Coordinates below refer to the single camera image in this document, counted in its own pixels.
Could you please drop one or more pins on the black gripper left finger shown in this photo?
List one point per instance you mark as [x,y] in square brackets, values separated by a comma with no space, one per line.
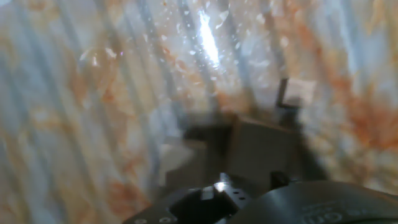
[208,155]

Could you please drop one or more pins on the small wooden cube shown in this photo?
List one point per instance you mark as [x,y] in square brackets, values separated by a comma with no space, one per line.
[301,91]

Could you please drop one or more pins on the medium wooden cube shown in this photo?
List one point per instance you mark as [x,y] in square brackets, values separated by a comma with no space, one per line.
[264,152]

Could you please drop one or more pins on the orange marble pattern mat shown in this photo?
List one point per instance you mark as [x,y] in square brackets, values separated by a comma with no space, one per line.
[62,93]

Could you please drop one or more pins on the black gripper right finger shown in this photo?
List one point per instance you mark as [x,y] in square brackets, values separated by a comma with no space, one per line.
[287,115]

